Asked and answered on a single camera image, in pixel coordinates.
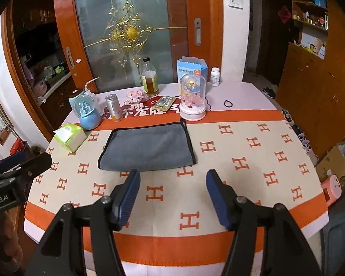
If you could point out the white wall switch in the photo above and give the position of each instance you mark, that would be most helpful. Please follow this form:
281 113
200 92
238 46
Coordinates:
235 0

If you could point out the silver and orange can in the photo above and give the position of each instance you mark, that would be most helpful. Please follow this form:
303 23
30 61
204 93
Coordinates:
113 107

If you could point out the blue and white carton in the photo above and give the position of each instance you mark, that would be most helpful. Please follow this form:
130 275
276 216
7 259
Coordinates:
191 67

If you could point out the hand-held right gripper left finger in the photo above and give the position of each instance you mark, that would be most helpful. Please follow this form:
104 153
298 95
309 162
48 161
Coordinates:
130 193

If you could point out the wooden shelf cabinet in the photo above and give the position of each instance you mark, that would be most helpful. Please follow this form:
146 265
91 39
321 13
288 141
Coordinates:
319 72

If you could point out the pill blister pack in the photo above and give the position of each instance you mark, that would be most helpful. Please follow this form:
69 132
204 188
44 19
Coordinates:
165 103

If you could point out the white pill bottle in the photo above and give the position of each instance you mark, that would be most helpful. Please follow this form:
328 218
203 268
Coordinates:
215 76

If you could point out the pink block pig toy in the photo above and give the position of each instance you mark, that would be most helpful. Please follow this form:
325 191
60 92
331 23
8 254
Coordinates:
137 95

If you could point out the orange framed glass door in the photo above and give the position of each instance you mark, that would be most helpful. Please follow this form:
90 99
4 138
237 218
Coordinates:
138 31

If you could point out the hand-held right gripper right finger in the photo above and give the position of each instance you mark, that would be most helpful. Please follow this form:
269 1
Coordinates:
215 191

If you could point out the green tissue pack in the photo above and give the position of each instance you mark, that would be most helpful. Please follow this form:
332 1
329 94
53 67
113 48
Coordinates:
70 135

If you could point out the pink appliance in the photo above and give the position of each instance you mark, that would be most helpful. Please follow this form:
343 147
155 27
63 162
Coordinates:
331 189

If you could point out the orange patterned blanket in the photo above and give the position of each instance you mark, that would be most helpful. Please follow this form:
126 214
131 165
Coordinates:
189 178

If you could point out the blue snow globe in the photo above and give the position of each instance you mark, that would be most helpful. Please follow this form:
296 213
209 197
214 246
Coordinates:
86 112

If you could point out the glass bottle with amber liquid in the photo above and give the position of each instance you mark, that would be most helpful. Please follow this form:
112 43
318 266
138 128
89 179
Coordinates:
150 79

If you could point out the grey towel with black trim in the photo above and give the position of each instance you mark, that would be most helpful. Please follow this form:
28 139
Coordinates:
149 146

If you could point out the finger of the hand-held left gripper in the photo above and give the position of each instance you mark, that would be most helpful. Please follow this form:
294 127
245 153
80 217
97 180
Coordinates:
28 165

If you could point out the gold door ornament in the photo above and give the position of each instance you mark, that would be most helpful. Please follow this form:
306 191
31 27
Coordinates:
129 31

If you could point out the red wall decoration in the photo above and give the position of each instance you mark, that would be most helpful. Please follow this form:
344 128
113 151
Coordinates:
283 14

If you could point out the dome music box toy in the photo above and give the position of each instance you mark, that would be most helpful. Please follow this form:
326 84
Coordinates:
192 97

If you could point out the black sneaker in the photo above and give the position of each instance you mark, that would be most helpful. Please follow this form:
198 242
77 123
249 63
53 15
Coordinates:
269 92

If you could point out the cardboard box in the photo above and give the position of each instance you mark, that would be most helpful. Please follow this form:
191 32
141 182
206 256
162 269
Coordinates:
335 161

